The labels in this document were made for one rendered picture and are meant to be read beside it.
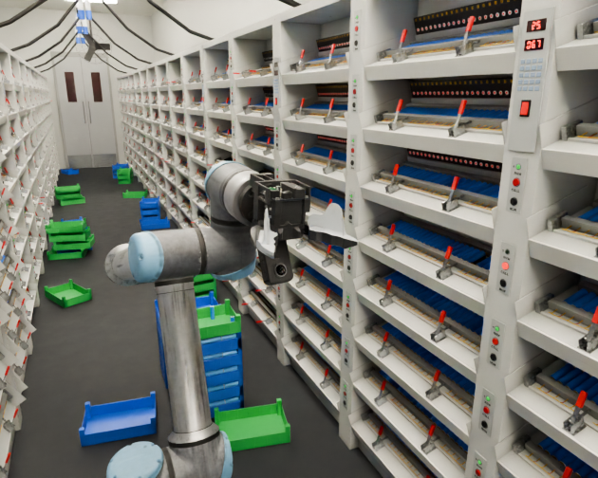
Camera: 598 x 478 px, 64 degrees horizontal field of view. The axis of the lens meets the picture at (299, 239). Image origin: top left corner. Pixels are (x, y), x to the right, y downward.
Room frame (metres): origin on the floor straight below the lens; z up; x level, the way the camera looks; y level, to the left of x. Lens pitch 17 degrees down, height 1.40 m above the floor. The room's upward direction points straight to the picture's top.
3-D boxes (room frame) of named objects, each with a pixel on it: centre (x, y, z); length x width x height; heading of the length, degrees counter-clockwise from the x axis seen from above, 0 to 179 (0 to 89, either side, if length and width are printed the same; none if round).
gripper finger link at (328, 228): (0.68, -0.05, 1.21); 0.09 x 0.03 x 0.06; 59
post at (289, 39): (2.36, 0.01, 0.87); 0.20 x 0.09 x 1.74; 114
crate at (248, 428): (1.75, 0.20, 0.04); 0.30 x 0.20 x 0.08; 103
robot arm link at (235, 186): (0.82, 0.08, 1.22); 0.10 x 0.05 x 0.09; 118
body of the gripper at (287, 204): (0.74, 0.04, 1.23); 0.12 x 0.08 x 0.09; 28
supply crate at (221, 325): (1.93, 0.43, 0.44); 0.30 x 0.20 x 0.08; 113
